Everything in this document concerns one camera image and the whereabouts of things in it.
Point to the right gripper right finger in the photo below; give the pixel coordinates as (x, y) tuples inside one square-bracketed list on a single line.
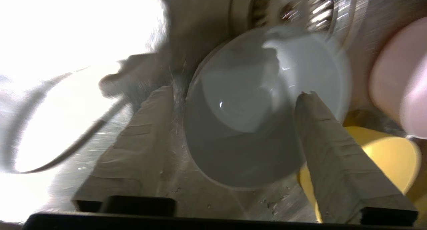
[(340, 170)]

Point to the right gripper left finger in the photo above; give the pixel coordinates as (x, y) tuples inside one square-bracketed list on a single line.
[(136, 156)]

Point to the yellow-green bowl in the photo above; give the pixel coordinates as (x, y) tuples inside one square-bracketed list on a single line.
[(390, 156)]

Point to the pink bowl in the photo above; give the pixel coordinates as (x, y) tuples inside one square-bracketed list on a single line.
[(400, 80)]

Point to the white bowl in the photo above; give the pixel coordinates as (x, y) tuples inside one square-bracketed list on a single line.
[(240, 106)]

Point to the stainless steel sink basin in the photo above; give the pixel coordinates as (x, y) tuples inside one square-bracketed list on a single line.
[(200, 203)]

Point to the metal sink drain strainer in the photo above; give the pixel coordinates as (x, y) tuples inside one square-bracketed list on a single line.
[(320, 10)]

